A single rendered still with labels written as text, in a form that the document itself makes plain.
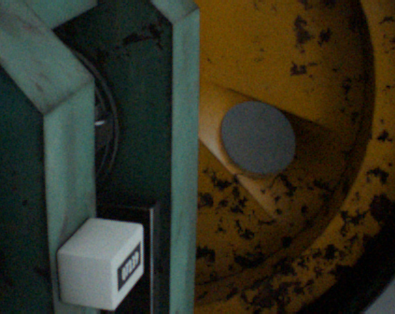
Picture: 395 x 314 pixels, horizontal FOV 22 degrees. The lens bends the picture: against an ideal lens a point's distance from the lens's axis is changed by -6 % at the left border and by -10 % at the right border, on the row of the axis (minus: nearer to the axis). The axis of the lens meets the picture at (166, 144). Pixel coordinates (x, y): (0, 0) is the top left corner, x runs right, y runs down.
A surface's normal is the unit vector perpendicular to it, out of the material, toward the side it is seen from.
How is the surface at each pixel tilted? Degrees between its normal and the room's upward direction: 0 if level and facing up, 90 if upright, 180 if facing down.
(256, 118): 90
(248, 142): 90
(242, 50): 90
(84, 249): 0
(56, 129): 90
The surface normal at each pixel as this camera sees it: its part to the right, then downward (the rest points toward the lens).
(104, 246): 0.01, -0.95
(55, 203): 0.96, 0.09
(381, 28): -0.27, 0.29
